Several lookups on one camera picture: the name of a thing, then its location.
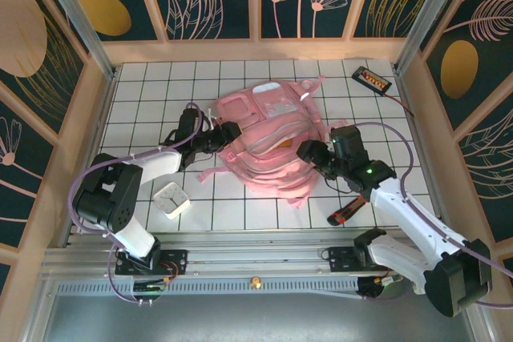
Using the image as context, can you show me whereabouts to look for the thin red black wire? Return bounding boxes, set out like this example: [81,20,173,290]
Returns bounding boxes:
[382,91,416,117]

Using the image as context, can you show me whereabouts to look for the white square alarm clock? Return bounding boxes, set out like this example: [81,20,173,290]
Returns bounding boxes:
[153,181,192,221]

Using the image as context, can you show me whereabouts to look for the grey metal sheet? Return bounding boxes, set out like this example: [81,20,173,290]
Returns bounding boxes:
[39,293,482,342]

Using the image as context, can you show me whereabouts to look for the black controller module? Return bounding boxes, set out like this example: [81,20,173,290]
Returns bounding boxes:
[357,275,406,302]
[131,276,177,306]

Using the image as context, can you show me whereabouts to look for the orange black utility knife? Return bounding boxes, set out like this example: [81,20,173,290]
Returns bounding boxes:
[327,193,368,226]

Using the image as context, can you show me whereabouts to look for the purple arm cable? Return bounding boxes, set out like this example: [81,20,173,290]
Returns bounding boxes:
[350,121,513,309]
[70,101,201,304]

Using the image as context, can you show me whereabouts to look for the aluminium mounting rail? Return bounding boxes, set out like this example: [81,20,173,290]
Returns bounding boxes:
[42,231,476,279]

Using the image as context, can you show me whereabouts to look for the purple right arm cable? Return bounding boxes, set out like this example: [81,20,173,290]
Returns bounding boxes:
[350,121,513,309]

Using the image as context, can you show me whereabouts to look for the grey slotted cable duct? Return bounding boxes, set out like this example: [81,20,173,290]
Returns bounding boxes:
[55,277,362,297]

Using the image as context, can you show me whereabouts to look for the black charger board orange connectors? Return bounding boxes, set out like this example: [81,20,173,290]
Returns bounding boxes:
[351,66,393,97]

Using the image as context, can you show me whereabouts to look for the pink backpack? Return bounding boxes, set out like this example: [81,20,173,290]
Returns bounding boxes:
[195,74,348,210]

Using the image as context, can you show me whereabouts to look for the aluminium frame post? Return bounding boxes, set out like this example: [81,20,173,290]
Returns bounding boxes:
[34,0,118,79]
[394,0,458,74]

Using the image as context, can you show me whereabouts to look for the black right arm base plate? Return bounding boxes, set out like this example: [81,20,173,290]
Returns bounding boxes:
[327,244,402,275]

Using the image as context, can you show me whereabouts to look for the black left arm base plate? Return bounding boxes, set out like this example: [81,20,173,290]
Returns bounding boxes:
[115,248,188,277]

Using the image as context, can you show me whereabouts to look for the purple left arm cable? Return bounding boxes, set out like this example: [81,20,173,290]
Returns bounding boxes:
[70,101,201,304]

